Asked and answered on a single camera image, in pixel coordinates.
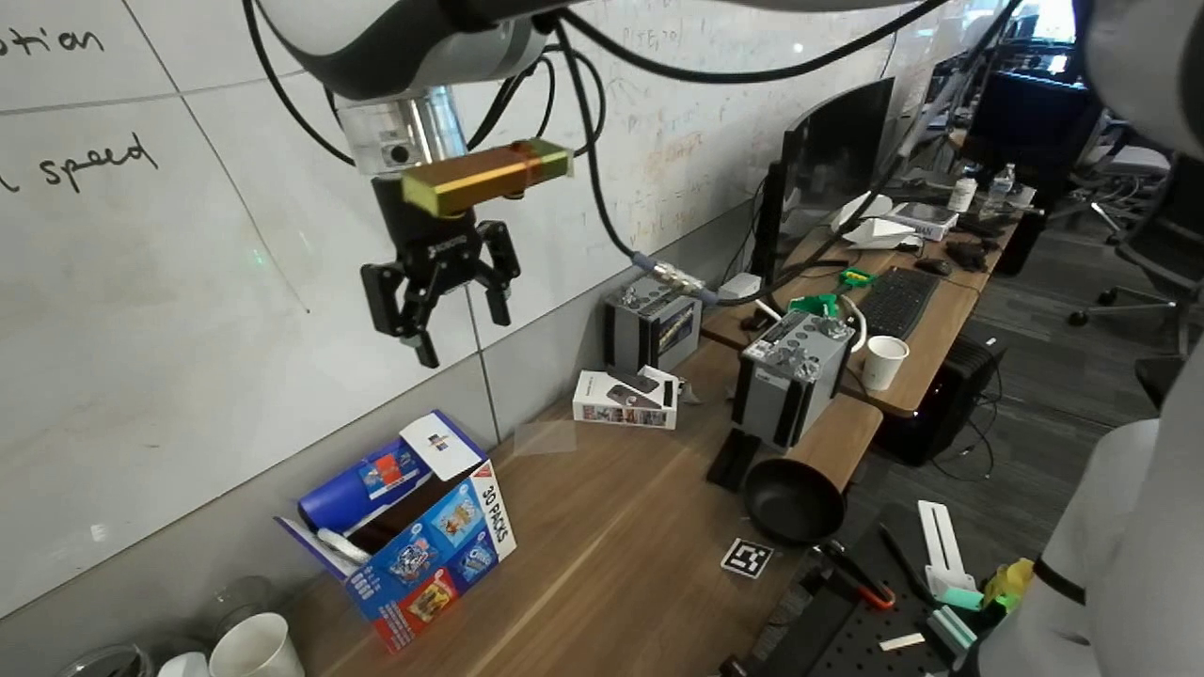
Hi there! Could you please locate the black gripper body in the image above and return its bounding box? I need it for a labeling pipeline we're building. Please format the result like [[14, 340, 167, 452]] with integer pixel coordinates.
[[368, 172, 477, 284]]

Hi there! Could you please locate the white product box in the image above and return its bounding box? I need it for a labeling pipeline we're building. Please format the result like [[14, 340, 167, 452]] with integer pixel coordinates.
[[569, 363, 683, 435]]

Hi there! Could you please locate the blue snack packs box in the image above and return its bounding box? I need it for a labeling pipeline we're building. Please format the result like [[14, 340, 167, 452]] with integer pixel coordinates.
[[273, 405, 522, 659]]

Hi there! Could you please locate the small white adapter box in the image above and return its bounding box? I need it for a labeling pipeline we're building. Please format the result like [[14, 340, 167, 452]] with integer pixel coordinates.
[[713, 269, 768, 309]]

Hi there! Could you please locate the grey case with sticker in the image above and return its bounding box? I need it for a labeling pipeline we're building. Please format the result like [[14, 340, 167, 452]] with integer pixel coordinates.
[[603, 272, 709, 377]]

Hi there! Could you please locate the black flat block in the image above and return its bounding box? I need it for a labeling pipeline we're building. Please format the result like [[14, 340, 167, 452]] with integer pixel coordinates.
[[702, 422, 763, 492]]

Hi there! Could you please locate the grey black metal case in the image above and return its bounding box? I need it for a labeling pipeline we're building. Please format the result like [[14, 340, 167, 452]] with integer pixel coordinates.
[[729, 309, 856, 452]]

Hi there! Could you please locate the black framed monitor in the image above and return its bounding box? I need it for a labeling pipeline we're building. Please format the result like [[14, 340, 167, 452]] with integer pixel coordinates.
[[747, 73, 902, 320]]

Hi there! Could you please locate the black bowl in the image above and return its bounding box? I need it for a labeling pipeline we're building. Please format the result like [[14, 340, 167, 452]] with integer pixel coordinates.
[[742, 452, 850, 551]]

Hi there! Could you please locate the black white fiducial tag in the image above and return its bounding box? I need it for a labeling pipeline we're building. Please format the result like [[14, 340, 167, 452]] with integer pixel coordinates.
[[718, 533, 778, 588]]

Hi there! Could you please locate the white paper cup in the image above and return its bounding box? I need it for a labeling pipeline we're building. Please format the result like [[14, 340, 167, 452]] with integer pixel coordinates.
[[856, 326, 914, 395]]

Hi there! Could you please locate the black keyboard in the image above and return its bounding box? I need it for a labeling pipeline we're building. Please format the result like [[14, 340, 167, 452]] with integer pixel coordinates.
[[852, 264, 944, 341]]

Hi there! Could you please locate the small white mug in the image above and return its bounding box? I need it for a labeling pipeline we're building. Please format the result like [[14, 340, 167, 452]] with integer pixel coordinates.
[[152, 646, 214, 677]]

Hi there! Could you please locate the wooden side desk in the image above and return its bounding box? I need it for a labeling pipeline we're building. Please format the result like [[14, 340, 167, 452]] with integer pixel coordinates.
[[694, 201, 1034, 497]]

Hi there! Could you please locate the grey bowl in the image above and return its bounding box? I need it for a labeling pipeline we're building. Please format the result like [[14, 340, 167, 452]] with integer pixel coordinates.
[[55, 641, 162, 677]]

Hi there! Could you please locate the black computer tower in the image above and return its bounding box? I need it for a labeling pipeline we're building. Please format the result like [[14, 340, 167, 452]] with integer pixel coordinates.
[[881, 326, 1009, 469]]

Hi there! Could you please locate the black perforated base board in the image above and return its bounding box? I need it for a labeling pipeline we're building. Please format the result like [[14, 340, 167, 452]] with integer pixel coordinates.
[[736, 581, 971, 677]]

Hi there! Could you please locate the teal plastic block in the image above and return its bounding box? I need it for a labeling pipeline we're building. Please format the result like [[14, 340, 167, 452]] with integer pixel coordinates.
[[921, 581, 1009, 659]]

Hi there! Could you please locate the yellow green bottle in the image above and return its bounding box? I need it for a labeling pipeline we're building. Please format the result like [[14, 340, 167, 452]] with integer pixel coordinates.
[[983, 555, 1037, 612]]

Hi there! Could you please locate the black office chair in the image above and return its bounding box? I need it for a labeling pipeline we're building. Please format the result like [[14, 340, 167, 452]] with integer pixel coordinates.
[[1064, 147, 1204, 335]]

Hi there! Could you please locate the amber wrist camera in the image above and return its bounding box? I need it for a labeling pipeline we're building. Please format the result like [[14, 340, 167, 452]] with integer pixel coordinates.
[[397, 136, 579, 221]]

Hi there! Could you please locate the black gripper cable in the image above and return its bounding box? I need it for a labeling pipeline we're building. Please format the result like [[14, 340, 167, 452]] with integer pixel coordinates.
[[238, 0, 951, 301]]

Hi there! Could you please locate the green cable bundle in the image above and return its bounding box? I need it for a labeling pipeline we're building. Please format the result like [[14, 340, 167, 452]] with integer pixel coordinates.
[[784, 259, 877, 320]]

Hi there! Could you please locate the orange handled black clamp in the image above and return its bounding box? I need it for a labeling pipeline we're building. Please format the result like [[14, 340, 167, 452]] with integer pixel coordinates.
[[810, 533, 902, 617]]

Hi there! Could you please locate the white plastic bracket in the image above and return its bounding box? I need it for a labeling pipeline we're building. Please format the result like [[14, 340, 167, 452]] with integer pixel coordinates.
[[910, 497, 979, 606]]

